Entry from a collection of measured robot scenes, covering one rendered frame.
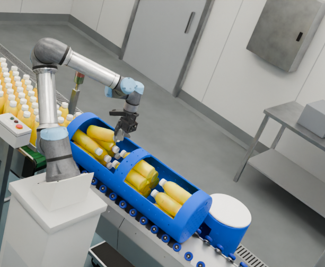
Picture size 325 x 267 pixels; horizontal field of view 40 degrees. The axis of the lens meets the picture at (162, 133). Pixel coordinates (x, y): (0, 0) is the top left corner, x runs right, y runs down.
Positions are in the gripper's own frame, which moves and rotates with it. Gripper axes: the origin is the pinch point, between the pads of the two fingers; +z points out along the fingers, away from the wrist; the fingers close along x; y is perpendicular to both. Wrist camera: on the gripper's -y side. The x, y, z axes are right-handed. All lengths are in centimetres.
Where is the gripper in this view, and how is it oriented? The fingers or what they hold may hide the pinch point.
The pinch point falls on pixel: (117, 139)
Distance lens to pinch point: 243.5
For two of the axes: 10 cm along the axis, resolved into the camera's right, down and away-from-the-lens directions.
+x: 5.7, -2.3, 7.9
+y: 7.7, 4.9, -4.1
